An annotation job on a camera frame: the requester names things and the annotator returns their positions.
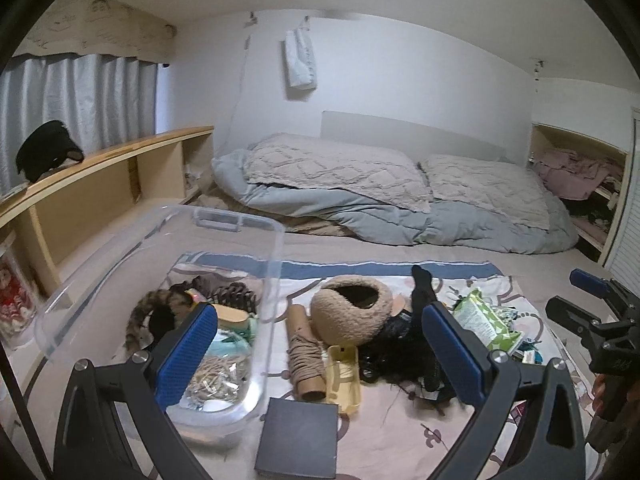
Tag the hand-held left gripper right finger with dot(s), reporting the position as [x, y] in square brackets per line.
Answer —
[452, 355]

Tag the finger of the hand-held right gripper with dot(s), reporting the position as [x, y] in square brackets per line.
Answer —
[570, 315]
[590, 282]

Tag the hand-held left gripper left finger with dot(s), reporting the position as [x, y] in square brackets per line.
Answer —
[187, 355]

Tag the furry leopard headband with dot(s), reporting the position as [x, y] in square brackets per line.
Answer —
[137, 320]

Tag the clear plastic storage bin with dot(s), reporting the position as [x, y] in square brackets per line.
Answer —
[220, 422]

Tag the person's right hand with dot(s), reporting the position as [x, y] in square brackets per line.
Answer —
[599, 390]

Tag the bag of wooden clothespins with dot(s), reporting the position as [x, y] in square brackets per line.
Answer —
[220, 376]

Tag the black cloth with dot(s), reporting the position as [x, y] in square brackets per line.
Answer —
[162, 321]

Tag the green wet wipes packet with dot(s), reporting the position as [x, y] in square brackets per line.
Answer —
[485, 320]

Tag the white louvre door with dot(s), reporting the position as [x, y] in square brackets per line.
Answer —
[627, 240]

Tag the dark clothes pile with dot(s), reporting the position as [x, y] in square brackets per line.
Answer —
[585, 210]

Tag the tan leather piece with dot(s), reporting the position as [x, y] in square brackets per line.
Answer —
[398, 305]

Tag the printed blanket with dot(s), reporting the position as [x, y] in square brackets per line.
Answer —
[400, 435]

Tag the pink clothes pile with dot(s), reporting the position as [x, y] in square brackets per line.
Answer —
[570, 175]

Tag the yellow plastic case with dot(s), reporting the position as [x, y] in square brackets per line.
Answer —
[345, 380]

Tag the twine roll on cardboard tube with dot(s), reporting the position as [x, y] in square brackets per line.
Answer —
[305, 355]

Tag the beige fluffy hat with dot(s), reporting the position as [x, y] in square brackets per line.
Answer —
[335, 325]

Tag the black box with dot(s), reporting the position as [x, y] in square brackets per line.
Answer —
[297, 435]

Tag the grey duvet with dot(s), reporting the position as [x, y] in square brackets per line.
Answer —
[400, 225]

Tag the beige textured pillow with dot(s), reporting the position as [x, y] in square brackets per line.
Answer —
[485, 185]
[325, 165]

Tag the closet alcove shelf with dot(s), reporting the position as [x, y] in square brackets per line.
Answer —
[575, 135]

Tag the wooden shelf unit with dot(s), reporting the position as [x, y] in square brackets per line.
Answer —
[125, 145]

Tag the black cap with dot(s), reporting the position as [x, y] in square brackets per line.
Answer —
[42, 150]

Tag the grey curtain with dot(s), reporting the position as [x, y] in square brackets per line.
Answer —
[75, 100]

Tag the white hanging bag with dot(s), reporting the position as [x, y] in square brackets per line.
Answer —
[300, 60]

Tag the beige printed valance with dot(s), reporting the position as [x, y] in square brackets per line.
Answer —
[100, 25]

